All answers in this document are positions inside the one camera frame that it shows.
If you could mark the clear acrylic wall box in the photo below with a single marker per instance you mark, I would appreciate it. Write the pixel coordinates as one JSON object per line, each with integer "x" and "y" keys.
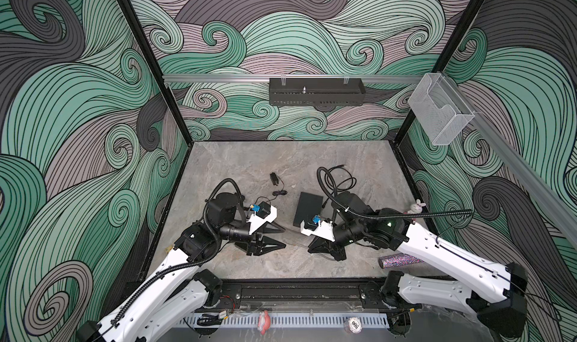
{"x": 441, "y": 108}

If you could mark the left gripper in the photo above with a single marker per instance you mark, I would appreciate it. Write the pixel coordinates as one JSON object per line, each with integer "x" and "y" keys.
{"x": 259, "y": 246}

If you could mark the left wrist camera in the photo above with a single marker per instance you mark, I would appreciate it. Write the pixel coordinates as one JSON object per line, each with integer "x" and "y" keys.
{"x": 260, "y": 215}

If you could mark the large black network switch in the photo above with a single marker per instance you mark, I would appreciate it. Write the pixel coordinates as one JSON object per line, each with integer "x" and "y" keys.
{"x": 309, "y": 205}

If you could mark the black perforated wall tray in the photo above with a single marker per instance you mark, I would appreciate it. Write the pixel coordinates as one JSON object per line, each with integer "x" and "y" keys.
{"x": 321, "y": 92}

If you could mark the white slotted cable duct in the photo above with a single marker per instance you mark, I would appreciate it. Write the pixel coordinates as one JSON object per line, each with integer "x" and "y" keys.
{"x": 306, "y": 320}

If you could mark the pink toy on duct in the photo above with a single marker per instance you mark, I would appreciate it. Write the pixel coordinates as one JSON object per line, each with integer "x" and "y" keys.
{"x": 264, "y": 322}

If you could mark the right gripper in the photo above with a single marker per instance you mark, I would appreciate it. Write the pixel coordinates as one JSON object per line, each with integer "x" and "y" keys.
{"x": 327, "y": 247}

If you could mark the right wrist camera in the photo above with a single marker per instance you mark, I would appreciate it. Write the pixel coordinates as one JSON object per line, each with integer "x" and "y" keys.
{"x": 319, "y": 227}

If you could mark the round white pink object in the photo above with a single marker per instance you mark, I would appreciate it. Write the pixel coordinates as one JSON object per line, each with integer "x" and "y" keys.
{"x": 353, "y": 325}

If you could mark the pink bunny figurine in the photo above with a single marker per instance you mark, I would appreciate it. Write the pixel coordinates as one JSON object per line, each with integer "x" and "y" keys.
{"x": 417, "y": 207}

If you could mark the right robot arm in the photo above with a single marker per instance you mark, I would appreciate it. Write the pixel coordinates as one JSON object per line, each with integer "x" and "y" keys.
{"x": 492, "y": 292}

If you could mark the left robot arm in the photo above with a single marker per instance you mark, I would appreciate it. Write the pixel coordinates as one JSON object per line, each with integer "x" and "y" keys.
{"x": 181, "y": 285}

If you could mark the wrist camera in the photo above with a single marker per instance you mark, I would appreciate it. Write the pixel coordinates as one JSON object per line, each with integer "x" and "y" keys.
{"x": 260, "y": 215}
{"x": 319, "y": 227}

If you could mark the glittery purple microphone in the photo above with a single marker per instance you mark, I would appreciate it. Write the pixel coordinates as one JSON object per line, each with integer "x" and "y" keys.
{"x": 397, "y": 260}

